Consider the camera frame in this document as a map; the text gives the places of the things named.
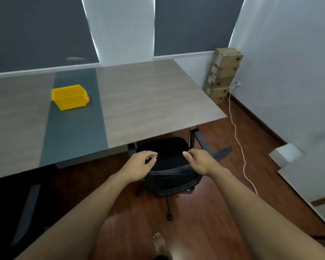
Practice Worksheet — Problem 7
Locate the person's left hand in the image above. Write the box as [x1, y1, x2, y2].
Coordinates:
[122, 150, 159, 184]

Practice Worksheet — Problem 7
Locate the person's right hand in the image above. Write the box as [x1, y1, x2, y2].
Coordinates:
[182, 148, 222, 177]

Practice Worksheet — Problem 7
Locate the person's left forearm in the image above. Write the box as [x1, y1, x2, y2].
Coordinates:
[15, 172, 133, 260]

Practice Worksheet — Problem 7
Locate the person's right forearm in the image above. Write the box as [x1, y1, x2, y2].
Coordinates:
[208, 166, 325, 260]

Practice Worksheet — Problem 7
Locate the black desk leg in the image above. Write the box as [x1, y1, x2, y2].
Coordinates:
[189, 127, 216, 158]
[10, 183, 42, 247]

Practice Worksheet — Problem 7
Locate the black office chair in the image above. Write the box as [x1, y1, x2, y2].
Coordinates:
[135, 137, 232, 222]

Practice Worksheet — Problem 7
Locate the blue-grey desk mat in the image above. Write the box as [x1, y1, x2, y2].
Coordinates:
[40, 68, 109, 168]

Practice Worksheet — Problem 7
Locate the person's bare foot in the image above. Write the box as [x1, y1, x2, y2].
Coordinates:
[152, 232, 174, 260]

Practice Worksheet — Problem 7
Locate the white box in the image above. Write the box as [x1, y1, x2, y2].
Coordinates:
[268, 143, 304, 168]

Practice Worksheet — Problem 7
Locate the yellow plastic bin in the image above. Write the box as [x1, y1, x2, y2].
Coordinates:
[51, 84, 89, 111]

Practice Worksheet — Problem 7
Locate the large cardboard box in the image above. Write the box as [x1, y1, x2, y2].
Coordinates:
[213, 47, 244, 70]

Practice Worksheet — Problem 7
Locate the dark grey roller blind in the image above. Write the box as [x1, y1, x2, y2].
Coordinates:
[0, 0, 100, 75]
[154, 0, 246, 57]

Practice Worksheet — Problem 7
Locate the white power cable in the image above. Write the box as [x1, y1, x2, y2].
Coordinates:
[227, 84, 258, 196]

